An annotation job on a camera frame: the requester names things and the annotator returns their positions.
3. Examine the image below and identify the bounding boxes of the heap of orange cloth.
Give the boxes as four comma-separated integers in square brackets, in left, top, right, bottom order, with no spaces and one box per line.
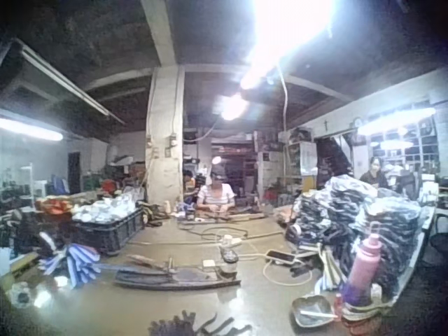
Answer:
[34,196,76,218]

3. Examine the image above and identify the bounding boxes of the black office chair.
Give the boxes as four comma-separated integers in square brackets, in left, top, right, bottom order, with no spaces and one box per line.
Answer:
[428,209,448,260]

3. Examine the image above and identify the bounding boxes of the grey hose on table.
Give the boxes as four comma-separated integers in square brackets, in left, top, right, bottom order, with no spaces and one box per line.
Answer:
[176,218,284,242]

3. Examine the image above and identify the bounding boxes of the white charging cable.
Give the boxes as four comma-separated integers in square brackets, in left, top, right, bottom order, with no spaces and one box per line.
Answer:
[237,252,314,285]

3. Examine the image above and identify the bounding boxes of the white tape roll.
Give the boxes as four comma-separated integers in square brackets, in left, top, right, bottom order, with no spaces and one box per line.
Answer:
[8,281,36,309]

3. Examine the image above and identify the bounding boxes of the hanging white cable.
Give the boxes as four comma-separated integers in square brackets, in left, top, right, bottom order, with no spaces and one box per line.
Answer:
[278,64,290,132]

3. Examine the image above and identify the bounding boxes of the bright ceiling lamp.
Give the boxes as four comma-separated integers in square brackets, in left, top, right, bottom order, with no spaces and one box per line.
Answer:
[239,0,337,90]

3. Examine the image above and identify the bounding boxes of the bundle of blue white straps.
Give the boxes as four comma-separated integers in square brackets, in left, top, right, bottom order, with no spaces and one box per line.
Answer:
[37,231,102,290]

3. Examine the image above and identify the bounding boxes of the wall socket boxes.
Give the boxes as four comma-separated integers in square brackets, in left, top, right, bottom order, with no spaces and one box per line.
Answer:
[146,133,178,158]

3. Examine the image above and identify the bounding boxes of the white blue striped straps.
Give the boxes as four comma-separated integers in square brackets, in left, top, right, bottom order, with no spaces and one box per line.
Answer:
[314,244,346,298]

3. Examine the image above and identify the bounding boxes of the pink water bottle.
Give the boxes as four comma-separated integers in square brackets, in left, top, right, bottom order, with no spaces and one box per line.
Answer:
[342,221,382,309]

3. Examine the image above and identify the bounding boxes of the black plastic crate with white items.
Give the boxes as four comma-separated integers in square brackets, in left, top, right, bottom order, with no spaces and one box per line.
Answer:
[71,195,146,256]

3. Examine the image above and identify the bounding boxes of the metal tray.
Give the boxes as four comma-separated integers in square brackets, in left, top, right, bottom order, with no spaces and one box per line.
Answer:
[291,295,339,329]

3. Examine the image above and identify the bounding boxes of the cluttered storage shelf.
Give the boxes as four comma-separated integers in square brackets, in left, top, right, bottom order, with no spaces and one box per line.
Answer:
[257,127,319,197]

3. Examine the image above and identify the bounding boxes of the heap of bagged dark sandals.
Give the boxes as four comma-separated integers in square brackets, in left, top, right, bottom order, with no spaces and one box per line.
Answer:
[285,176,426,298]

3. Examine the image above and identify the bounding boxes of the dark staircase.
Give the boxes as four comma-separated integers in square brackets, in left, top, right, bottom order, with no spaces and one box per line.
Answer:
[316,134,354,183]

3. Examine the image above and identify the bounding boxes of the fluorescent tube lamp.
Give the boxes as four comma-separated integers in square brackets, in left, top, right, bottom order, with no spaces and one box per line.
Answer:
[0,117,64,142]

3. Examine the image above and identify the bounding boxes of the dark sandal sole press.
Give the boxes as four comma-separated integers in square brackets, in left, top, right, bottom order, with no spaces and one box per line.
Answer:
[112,254,242,291]

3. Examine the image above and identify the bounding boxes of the smartphone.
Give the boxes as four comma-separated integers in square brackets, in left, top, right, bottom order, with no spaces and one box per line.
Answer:
[265,249,297,265]

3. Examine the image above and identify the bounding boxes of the round ceiling lamp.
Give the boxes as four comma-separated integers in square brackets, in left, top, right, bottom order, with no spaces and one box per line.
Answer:
[218,93,250,122]

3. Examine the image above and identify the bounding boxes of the bundle of black sandal straps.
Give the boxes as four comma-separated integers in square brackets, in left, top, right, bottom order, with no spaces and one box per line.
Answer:
[148,309,253,336]

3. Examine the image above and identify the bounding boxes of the glass jar with black lid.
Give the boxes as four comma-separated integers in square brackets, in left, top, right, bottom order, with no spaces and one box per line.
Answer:
[218,248,240,278]

